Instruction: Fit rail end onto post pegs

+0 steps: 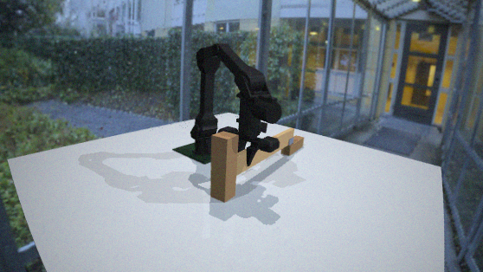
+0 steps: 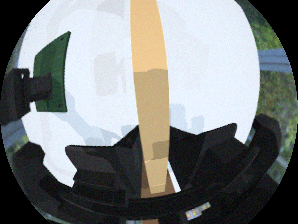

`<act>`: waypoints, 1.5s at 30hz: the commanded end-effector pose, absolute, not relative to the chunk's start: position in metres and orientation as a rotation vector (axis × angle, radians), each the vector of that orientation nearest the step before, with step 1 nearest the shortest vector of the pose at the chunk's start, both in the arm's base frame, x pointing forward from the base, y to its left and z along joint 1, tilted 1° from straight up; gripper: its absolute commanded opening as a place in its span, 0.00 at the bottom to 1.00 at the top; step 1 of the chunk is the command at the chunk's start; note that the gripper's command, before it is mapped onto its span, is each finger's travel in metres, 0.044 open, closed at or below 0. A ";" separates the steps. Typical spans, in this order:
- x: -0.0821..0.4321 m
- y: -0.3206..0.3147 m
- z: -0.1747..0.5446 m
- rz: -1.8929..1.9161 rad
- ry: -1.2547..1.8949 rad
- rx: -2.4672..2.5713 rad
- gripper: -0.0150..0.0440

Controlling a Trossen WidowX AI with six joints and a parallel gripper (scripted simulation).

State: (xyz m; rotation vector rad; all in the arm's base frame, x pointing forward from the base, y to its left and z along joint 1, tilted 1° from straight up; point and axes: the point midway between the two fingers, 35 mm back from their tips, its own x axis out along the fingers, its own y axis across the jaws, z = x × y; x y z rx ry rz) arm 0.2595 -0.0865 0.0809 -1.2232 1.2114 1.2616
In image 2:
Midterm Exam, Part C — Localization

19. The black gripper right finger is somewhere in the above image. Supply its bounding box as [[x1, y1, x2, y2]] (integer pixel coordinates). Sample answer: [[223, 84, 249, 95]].
[[168, 123, 237, 190]]

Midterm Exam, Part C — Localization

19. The long wooden rail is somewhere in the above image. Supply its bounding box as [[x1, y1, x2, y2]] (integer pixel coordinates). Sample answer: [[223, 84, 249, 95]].
[[129, 0, 169, 194]]

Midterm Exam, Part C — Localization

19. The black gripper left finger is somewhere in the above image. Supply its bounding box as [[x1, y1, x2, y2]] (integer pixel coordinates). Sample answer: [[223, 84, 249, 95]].
[[65, 125, 144, 198]]

